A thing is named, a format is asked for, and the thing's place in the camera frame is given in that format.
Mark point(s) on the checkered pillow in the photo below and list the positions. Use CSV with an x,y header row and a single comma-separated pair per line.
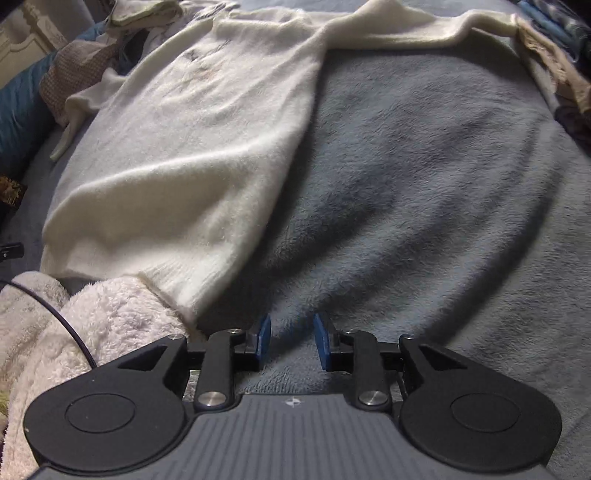
x,y
74,74

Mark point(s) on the stack of blue clothes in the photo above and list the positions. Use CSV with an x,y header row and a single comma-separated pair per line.
x,y
558,23

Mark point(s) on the beige folded garment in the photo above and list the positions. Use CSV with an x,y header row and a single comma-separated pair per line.
x,y
138,11

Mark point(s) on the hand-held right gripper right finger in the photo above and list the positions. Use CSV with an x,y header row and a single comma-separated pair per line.
x,y
322,344

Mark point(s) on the blue pillow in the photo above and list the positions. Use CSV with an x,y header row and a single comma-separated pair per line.
x,y
23,106

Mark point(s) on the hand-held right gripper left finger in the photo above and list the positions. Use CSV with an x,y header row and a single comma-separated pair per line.
x,y
264,341

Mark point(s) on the cream fuzzy sweater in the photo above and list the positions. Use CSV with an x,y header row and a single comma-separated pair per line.
x,y
184,161

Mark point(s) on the white shirt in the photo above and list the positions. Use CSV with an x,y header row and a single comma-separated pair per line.
x,y
152,37

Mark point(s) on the tan lace cloth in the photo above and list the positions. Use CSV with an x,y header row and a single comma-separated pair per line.
x,y
549,60

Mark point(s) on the white fluffy robe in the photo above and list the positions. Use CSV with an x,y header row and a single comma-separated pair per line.
x,y
69,332

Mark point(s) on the cream carved headboard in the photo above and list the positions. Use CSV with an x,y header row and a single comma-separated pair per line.
x,y
41,23

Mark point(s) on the dark cloth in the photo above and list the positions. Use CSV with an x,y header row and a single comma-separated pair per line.
x,y
577,129

